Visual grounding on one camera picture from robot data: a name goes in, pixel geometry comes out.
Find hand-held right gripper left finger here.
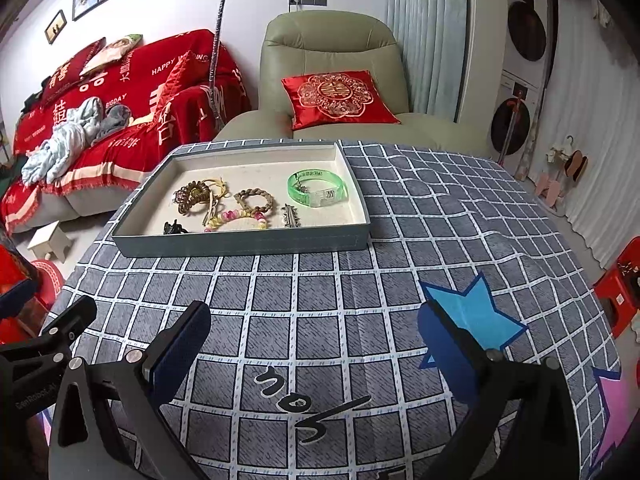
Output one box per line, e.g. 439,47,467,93
47,300,212,480

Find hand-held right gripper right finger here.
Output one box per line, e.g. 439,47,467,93
416,300,582,480

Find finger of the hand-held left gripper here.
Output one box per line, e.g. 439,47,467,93
0,295,98,377
0,279,40,319

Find pink and yellow bead bracelet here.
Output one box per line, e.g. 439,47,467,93
203,209,270,233

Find brown coil hair tie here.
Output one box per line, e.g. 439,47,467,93
173,182,211,214

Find yellow hair tie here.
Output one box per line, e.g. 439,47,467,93
202,176,235,225

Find grey tray with beige inside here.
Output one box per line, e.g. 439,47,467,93
111,141,372,259

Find silver hair clip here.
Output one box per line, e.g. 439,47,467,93
280,203,304,230

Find brown braided bracelet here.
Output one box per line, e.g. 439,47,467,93
233,188,275,216

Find green translucent bangle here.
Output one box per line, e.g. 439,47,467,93
287,169,349,210

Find red box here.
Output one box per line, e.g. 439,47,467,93
0,241,41,342

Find round red mat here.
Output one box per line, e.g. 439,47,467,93
30,258,69,309

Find blue star sticker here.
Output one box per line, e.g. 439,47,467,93
419,272,529,369

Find small white stool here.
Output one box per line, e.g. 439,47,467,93
27,221,75,264

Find grey sofa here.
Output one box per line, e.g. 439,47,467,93
36,186,132,227

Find dark green cloth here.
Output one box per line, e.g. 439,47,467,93
0,159,24,197

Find grey checkered tablecloth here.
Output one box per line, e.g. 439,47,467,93
42,139,621,480

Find light blue clothes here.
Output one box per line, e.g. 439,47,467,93
21,96,106,186

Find pink star sticker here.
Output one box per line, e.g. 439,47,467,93
590,367,627,477

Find red plastic stool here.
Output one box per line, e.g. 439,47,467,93
592,237,640,339

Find pink slippers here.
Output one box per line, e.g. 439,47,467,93
536,174,564,209

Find grey garment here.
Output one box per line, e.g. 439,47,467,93
94,109,134,142

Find dark slippers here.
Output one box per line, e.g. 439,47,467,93
564,151,589,182

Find dark red embroidered pillow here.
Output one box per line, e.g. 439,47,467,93
41,37,107,109

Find white washing machine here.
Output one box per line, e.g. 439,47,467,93
487,72,544,167

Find red satin pillow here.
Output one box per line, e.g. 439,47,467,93
149,52,199,122

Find red covered sofa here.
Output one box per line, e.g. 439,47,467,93
0,29,252,234

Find white and green photo pillow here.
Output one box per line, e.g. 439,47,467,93
80,33,144,77

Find small black framed photo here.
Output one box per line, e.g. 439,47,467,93
44,9,68,45

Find red embroidered cushion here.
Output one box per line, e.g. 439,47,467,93
281,70,402,131

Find white curtain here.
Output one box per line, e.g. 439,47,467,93
530,0,640,269

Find light blue pleated curtain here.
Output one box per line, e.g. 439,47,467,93
385,0,476,124

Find gooseneck phone holder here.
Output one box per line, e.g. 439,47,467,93
207,0,252,132

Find white dryer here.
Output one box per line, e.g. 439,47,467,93
502,0,552,82

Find light green recliner armchair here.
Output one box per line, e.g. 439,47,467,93
212,10,501,163

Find red handled stick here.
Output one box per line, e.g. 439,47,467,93
499,87,527,165

